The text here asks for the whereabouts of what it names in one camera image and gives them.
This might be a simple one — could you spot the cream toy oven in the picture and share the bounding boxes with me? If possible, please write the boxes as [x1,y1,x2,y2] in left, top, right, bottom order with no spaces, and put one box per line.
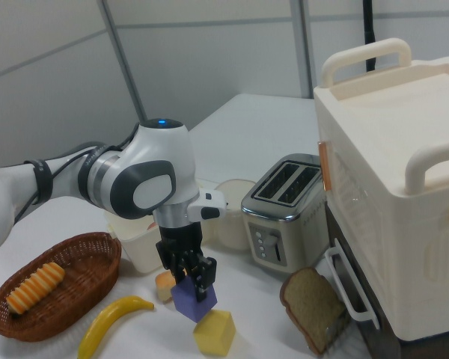
[313,37,449,343]

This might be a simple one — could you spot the silver two-slot toaster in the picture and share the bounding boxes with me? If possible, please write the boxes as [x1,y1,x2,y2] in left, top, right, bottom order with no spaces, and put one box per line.
[240,153,330,274]

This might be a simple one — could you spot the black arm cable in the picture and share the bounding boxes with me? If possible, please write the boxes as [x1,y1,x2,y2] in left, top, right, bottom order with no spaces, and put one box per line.
[13,125,140,222]

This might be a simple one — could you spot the brown bread slice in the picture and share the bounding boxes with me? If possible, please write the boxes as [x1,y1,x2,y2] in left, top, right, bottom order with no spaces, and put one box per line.
[279,266,347,355]

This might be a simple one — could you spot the brown wicker basket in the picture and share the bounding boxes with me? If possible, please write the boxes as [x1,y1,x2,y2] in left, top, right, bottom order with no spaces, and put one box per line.
[0,231,123,343]

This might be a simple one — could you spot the purple cube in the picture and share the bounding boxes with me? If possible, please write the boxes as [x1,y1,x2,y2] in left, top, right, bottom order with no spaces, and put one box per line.
[171,275,219,324]

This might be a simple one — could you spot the yellow banana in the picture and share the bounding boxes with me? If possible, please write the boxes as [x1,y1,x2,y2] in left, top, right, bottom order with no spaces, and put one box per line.
[77,295,155,359]

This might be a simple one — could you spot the white lidded canister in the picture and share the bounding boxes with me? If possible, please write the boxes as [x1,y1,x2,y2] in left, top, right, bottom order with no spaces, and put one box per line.
[213,179,257,251]

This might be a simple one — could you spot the golden bread roll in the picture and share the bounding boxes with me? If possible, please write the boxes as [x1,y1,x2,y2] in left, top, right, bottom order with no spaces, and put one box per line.
[155,271,177,303]

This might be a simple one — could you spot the striped orange bread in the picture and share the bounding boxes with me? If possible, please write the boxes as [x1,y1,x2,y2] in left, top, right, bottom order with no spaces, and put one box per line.
[6,261,66,314]

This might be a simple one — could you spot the white plastic box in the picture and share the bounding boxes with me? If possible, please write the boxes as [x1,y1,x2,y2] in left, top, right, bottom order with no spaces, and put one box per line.
[104,211,165,276]

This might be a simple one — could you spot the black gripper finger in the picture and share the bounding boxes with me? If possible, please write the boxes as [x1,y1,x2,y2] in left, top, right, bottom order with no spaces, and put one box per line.
[194,256,218,303]
[171,261,189,288]

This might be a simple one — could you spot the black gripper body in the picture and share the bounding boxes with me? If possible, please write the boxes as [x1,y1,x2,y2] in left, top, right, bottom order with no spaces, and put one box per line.
[155,222,213,280]

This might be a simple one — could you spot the yellow cube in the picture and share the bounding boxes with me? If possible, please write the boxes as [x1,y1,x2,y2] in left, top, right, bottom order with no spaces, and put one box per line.
[192,309,236,356]

